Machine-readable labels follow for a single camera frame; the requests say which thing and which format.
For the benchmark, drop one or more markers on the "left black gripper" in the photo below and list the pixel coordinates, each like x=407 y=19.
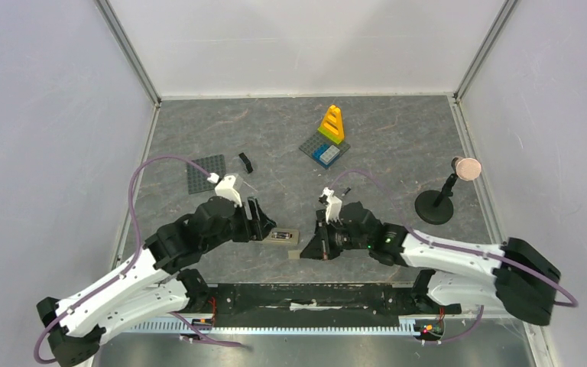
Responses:
x=254 y=228

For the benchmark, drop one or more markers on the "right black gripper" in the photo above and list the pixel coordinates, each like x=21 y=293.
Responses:
x=331 y=238

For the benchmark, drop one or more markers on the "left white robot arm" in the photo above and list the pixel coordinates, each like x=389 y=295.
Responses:
x=158 y=278

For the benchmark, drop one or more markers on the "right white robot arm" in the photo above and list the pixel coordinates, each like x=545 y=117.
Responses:
x=513 y=276

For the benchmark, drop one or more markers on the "small black plastic piece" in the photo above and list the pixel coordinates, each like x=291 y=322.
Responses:
x=246 y=163

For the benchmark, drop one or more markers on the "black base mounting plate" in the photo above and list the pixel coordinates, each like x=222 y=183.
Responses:
x=313 y=305

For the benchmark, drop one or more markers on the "dark grey lego baseplate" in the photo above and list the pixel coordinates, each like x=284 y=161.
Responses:
x=197 y=181

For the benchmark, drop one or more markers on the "grey blue lego plate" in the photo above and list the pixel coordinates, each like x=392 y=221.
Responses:
x=322 y=150

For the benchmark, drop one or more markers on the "yellow green lego tower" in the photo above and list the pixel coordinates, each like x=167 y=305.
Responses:
x=331 y=125

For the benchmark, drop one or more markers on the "black microphone stand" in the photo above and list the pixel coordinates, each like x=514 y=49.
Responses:
x=435 y=206

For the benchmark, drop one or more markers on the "beige foam microphone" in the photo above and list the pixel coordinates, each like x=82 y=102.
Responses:
x=467 y=169

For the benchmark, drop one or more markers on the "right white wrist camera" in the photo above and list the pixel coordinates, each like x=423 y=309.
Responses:
x=332 y=204

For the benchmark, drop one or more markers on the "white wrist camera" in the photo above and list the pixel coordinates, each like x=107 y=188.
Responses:
x=229 y=188
x=332 y=204

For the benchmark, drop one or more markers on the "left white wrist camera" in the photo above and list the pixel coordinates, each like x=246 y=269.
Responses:
x=229 y=188

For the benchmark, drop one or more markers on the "white slotted cable duct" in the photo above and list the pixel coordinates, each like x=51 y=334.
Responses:
x=171 y=325

